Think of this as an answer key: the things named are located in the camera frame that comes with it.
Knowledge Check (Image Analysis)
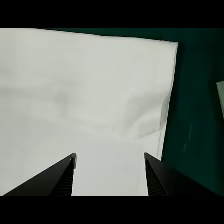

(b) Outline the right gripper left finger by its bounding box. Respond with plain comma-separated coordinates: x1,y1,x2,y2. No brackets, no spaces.
3,152,77,197

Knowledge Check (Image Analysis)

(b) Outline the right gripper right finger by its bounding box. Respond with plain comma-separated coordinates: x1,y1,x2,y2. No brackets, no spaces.
143,152,218,197

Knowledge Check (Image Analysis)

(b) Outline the white garment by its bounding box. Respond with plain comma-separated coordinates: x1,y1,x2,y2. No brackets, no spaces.
0,27,179,197

